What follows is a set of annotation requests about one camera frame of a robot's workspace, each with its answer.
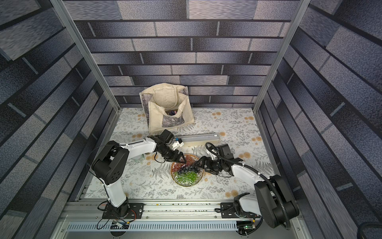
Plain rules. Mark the red grape bunch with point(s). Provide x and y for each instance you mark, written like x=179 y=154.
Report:
x=190 y=160

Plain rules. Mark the dark snack packet in bag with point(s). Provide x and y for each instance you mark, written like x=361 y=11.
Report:
x=172 y=113

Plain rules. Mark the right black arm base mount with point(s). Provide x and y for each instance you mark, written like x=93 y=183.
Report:
x=227 y=211

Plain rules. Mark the cream plastic wrap dispenser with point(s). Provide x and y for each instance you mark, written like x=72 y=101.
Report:
x=199 y=139

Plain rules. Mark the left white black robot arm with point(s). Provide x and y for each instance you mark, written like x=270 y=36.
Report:
x=110 y=163

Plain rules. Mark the right aluminium frame post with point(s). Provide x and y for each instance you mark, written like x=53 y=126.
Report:
x=297 y=17

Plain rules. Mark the black grape bunch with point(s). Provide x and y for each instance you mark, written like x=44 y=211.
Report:
x=189 y=169

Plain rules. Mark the right circuit board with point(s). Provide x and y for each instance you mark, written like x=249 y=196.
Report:
x=245 y=228

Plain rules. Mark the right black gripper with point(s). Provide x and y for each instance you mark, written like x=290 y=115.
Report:
x=206 y=164

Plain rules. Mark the left aluminium frame post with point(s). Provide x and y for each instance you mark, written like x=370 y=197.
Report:
x=84 y=50

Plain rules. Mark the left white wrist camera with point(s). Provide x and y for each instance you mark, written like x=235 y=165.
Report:
x=177 y=143

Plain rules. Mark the aluminium mounting rail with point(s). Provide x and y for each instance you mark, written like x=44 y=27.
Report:
x=91 y=210

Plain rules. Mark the cream canvas tote bag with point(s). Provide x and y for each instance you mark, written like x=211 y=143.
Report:
x=159 y=99

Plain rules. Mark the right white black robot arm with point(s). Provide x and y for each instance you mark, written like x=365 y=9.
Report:
x=273 y=200

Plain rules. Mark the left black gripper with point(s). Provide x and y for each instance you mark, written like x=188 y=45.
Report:
x=174 y=158

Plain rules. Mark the green grape bunch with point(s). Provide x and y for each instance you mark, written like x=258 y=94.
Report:
x=187 y=180

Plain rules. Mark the clear round lidded container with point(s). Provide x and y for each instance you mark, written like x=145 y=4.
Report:
x=138 y=159

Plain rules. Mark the clear plastic wrap sheet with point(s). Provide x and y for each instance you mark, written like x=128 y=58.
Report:
x=187 y=173

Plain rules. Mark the left circuit board with wires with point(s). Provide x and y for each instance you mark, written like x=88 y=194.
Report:
x=119 y=225

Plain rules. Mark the slotted white cable duct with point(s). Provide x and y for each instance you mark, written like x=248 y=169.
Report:
x=155 y=226

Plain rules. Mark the aluminium frame post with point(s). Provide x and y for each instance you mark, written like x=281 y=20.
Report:
x=297 y=17
x=84 y=50

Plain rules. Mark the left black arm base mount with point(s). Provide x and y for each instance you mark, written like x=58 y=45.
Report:
x=125 y=211

